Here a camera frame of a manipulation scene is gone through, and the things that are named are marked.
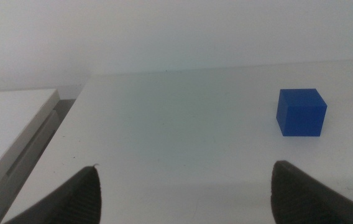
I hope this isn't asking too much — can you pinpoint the blue cube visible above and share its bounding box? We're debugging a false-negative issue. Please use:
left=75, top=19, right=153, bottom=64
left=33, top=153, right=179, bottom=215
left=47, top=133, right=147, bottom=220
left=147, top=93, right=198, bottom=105
left=275, top=88, right=328, bottom=138

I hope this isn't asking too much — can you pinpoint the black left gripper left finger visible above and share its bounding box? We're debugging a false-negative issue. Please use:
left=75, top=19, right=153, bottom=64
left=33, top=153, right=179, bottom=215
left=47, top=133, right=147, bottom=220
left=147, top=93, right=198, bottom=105
left=2, top=164, right=103, bottom=224

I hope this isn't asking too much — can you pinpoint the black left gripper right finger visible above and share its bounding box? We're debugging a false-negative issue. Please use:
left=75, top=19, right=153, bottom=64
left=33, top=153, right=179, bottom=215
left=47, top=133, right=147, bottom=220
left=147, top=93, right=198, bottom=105
left=270, top=160, right=353, bottom=224

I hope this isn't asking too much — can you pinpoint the white side table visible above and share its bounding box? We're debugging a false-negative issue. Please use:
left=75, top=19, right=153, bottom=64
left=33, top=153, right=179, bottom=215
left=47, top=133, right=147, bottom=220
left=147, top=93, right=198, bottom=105
left=0, top=88, right=62, bottom=224

